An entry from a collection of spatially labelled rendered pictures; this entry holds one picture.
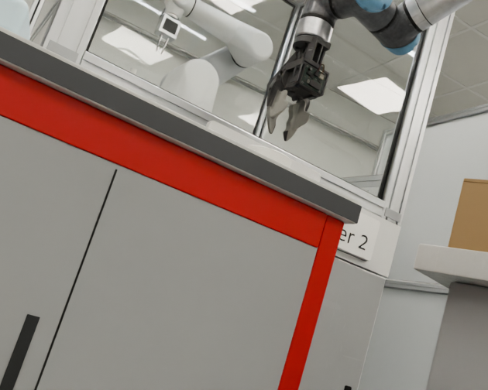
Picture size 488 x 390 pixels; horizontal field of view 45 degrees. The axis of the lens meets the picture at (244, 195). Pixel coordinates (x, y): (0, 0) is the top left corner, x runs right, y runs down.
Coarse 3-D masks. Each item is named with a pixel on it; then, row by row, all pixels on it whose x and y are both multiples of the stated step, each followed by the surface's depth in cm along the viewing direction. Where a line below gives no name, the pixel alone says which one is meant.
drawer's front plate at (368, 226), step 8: (360, 216) 150; (368, 216) 152; (344, 224) 148; (352, 224) 149; (360, 224) 150; (368, 224) 152; (376, 224) 153; (344, 232) 148; (352, 232) 149; (360, 232) 150; (368, 232) 152; (376, 232) 153; (352, 240) 149; (360, 240) 150; (368, 240) 152; (344, 248) 147; (352, 248) 149; (360, 248) 150; (368, 248) 151; (360, 256) 150; (368, 256) 151
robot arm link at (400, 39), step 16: (416, 0) 119; (432, 0) 117; (448, 0) 116; (464, 0) 116; (400, 16) 121; (416, 16) 120; (432, 16) 119; (384, 32) 122; (400, 32) 122; (416, 32) 123; (400, 48) 126
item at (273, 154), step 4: (252, 148) 78; (256, 148) 78; (260, 148) 78; (264, 148) 78; (268, 148) 78; (260, 152) 78; (264, 152) 78; (268, 152) 78; (272, 152) 78; (276, 152) 78; (280, 152) 78; (268, 156) 78; (272, 156) 78; (276, 156) 78; (280, 156) 78; (284, 156) 78; (276, 160) 78; (280, 160) 78; (284, 160) 78; (288, 160) 79; (284, 164) 79; (288, 164) 79
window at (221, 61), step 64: (128, 0) 124; (192, 0) 132; (256, 0) 140; (128, 64) 124; (192, 64) 131; (256, 64) 140; (384, 64) 161; (256, 128) 139; (320, 128) 149; (384, 128) 160
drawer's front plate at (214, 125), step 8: (216, 128) 115; (224, 128) 116; (232, 136) 117; (240, 136) 118; (248, 144) 119; (256, 144) 120; (296, 168) 125; (304, 168) 126; (312, 176) 127; (320, 176) 128
